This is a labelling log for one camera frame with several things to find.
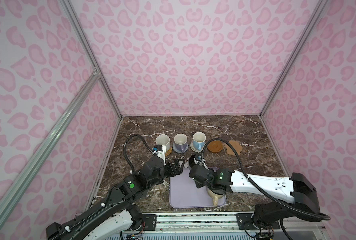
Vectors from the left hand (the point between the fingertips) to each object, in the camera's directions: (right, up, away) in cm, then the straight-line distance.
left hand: (180, 160), depth 70 cm
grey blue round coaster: (-1, 0, +28) cm, 28 cm away
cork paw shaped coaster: (+38, +2, +32) cm, 49 cm away
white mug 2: (0, +6, +30) cm, 30 cm away
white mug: (-11, +7, +26) cm, 29 cm away
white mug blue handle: (+12, +8, +27) cm, 30 cm away
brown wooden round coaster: (+23, +3, +30) cm, 38 cm away
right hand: (+9, -9, +8) cm, 15 cm away
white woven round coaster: (+9, +1, +30) cm, 31 cm away
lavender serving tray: (+2, -21, +12) cm, 24 cm away
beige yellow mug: (+18, -19, +5) cm, 26 cm away
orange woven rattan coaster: (-8, 0, +29) cm, 30 cm away
